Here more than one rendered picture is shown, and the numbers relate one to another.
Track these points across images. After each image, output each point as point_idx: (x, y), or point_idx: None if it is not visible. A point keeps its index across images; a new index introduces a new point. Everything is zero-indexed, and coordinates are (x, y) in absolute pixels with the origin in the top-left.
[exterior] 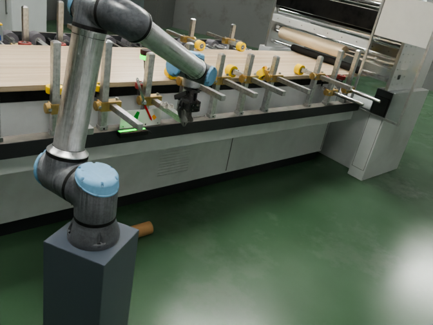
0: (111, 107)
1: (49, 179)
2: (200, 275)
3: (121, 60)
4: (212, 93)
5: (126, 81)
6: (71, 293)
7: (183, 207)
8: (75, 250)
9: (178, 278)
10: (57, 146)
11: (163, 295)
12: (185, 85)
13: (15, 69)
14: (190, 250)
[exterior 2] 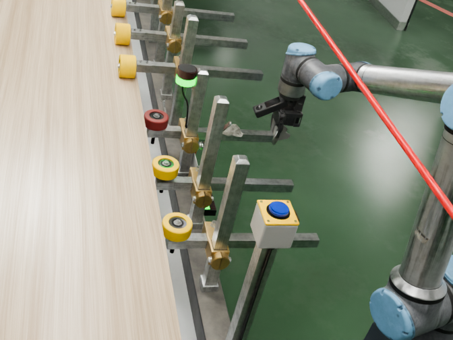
0: (211, 186)
1: (433, 324)
2: (280, 281)
3: (3, 87)
4: (243, 75)
5: (143, 129)
6: None
7: None
8: None
9: (278, 302)
10: (437, 286)
11: (303, 329)
12: (298, 96)
13: (60, 249)
14: (232, 268)
